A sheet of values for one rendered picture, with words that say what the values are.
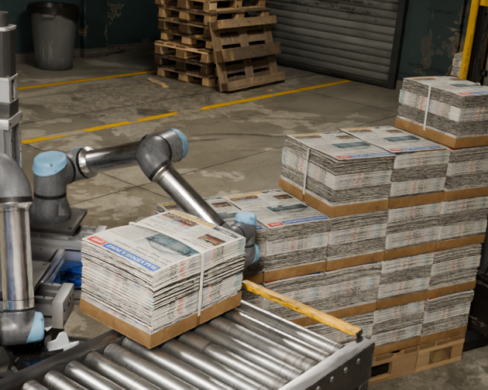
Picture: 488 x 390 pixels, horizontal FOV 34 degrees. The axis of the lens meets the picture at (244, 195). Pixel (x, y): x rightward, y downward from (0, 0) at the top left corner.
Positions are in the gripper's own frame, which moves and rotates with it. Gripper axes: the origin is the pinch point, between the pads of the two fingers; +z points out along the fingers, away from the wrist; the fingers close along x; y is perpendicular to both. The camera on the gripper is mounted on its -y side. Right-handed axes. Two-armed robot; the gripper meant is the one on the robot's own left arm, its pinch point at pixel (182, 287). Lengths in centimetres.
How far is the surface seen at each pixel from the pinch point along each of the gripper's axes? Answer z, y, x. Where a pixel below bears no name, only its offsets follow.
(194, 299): 19.7, 11.0, 22.8
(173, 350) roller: 30.4, 0.8, 25.8
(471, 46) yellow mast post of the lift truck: -202, 62, -4
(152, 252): 28.8, 25.1, 14.6
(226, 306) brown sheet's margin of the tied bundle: 6.2, 4.6, 23.3
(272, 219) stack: -60, 5, -11
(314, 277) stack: -74, -19, 2
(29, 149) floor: -206, -78, -362
